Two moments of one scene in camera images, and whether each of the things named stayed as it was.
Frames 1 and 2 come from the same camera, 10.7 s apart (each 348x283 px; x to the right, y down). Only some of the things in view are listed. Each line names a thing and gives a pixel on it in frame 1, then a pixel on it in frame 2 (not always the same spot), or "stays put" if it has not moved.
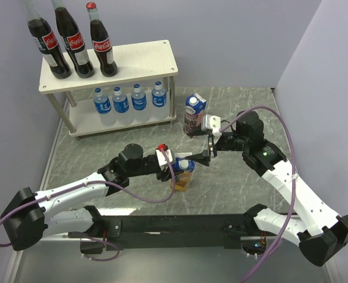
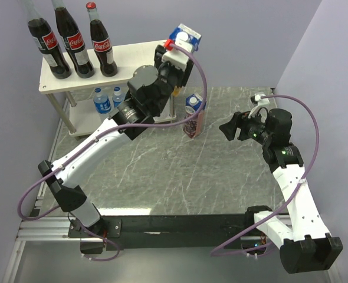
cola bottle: x=45 y=39 stays put
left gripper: x=163 y=175 → x=183 y=75
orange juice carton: x=183 y=180 → x=184 y=33
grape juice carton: x=195 y=107 stays put
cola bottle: x=101 y=42 stays put
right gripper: x=203 y=158 → x=240 y=120
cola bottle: x=74 y=40 stays put
